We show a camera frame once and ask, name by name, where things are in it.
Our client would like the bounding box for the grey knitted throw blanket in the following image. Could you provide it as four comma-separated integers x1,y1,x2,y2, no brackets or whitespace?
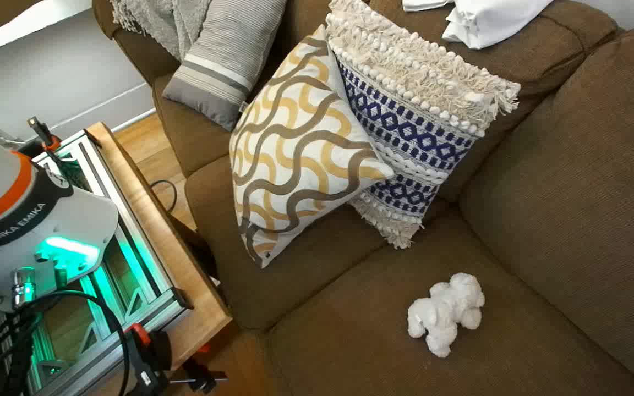
110,0,212,61

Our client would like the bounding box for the grey striped pillow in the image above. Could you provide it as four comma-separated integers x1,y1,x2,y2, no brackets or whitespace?
162,0,288,132

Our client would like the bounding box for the white plush toy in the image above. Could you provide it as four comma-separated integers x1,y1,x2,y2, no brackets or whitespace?
407,272,485,359

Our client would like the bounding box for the brown sofa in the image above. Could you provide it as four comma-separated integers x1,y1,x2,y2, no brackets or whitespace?
92,0,634,396

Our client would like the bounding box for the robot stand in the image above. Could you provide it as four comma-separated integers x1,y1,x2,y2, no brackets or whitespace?
0,122,233,396

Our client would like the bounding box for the white pillow with wavy pattern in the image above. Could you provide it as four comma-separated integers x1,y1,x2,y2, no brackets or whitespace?
229,24,395,269

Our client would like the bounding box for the white folded cloth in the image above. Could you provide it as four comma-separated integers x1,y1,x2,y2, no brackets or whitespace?
402,0,554,50

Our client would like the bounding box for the blue patterned tasselled pillow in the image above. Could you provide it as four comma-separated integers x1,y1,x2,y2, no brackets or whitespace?
325,0,521,250

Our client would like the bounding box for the black and orange clamp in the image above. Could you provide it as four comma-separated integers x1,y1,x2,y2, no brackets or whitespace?
123,323,228,396
26,116,63,160

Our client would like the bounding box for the black cable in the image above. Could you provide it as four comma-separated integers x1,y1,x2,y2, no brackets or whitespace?
150,179,178,214

